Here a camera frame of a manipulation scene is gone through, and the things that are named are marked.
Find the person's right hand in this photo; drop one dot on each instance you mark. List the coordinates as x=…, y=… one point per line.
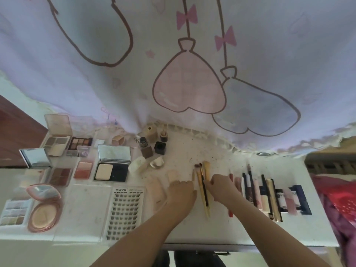
x=225, y=190

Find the person's left hand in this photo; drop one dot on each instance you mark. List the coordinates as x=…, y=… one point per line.
x=182, y=196

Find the peach lip gloss tube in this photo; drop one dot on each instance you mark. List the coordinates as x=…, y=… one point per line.
x=238, y=183

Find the peach squeeze tube cap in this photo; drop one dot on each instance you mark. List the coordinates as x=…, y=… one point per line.
x=172, y=175

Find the thin gold makeup brush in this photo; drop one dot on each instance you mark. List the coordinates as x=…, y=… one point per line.
x=194, y=175

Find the clear dome bottle cap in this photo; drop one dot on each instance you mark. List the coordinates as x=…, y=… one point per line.
x=156, y=163

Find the white round bottle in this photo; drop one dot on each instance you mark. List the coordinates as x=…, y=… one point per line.
x=137, y=165

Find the dark square foundation bottle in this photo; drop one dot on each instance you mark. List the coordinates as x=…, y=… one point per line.
x=146, y=150

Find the false eyelash tray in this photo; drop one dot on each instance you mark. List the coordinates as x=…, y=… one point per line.
x=123, y=214

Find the black gold foundation pump cap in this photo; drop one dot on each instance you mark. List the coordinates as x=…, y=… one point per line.
x=163, y=136

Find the glass foundation bottle black cap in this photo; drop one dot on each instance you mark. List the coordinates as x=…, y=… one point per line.
x=152, y=134

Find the black compact with mirror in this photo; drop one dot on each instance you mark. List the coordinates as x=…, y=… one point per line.
x=111, y=170

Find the clear eyelash tray lid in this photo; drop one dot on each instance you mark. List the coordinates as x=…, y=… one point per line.
x=83, y=214

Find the pink blush pan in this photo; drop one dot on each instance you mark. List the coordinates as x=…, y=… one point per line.
x=83, y=169

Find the small four-pan red palette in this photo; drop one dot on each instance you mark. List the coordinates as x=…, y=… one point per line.
x=59, y=176

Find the beige palette with lid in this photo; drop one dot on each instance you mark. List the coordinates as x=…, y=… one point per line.
x=55, y=143

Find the round pink powder compact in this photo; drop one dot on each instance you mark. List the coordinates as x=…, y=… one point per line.
x=43, y=216

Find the mirrored blush palette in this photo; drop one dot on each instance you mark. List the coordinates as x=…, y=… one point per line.
x=34, y=158

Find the pastel eyeshadow palette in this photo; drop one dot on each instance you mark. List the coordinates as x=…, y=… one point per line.
x=15, y=212

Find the person's left forearm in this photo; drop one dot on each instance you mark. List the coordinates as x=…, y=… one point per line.
x=144, y=239

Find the person's right forearm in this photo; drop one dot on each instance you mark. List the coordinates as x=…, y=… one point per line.
x=272, y=239

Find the person's grey trousers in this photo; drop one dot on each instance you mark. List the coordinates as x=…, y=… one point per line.
x=189, y=259

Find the white table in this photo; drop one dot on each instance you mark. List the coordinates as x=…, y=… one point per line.
x=183, y=152

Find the lilac heart print cloth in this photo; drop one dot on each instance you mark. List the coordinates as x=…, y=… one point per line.
x=139, y=52

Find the brown wooden door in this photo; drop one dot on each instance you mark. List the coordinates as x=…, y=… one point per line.
x=19, y=130

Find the light wooden bed frame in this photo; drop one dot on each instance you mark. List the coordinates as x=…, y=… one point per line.
x=328, y=161

